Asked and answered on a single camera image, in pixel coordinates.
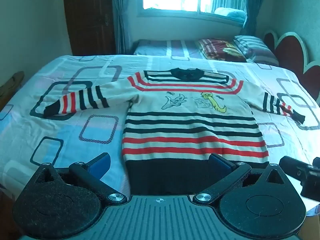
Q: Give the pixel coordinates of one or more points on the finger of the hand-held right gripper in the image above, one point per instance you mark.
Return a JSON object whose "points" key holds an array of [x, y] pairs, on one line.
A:
{"points": [[291, 167]]}

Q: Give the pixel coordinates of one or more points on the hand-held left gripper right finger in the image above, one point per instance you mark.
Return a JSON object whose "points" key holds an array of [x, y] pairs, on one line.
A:
{"points": [[220, 165]]}

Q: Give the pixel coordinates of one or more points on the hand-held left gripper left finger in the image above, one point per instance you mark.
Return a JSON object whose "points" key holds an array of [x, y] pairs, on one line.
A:
{"points": [[101, 166]]}

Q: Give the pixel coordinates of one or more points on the striped knit sweater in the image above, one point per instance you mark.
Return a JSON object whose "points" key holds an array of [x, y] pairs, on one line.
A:
{"points": [[187, 130]]}

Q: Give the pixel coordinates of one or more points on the patterned bed sheet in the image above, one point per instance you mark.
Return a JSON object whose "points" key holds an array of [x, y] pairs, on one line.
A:
{"points": [[75, 120]]}

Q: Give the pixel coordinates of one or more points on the red scalloped headboard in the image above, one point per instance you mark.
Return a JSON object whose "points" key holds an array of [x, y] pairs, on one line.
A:
{"points": [[290, 47]]}

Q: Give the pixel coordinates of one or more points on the wooden furniture piece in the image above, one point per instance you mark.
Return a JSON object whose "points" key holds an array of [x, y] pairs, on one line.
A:
{"points": [[11, 83]]}

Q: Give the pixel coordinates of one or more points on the striped pillow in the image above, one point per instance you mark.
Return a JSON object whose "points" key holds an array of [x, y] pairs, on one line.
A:
{"points": [[255, 47]]}

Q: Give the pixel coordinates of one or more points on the bed with striped sheet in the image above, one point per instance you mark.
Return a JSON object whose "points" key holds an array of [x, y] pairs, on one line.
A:
{"points": [[180, 47]]}

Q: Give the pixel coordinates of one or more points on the dark wooden door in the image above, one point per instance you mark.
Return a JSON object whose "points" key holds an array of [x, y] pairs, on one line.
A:
{"points": [[87, 17]]}

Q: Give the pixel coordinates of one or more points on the folded quilt on sill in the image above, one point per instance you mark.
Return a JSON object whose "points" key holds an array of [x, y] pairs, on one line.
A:
{"points": [[230, 13]]}

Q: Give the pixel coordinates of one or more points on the blue curtain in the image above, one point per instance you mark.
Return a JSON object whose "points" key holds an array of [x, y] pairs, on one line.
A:
{"points": [[121, 12], [253, 5]]}

